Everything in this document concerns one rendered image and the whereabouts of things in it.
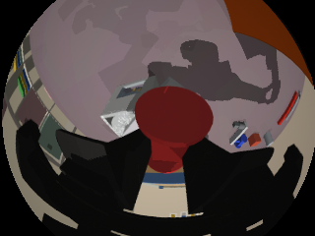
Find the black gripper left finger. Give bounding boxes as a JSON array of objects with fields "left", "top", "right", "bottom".
[{"left": 55, "top": 129, "right": 153, "bottom": 211}]

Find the grey crank handle with dark red knob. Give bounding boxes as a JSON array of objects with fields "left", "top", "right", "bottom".
[{"left": 123, "top": 78, "right": 214, "bottom": 173}]

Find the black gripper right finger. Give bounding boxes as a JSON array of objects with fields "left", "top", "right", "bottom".
[{"left": 181, "top": 138, "right": 275, "bottom": 215}]

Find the light grey cylinder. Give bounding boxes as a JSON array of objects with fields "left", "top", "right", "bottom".
[{"left": 264, "top": 131, "right": 274, "bottom": 146}]

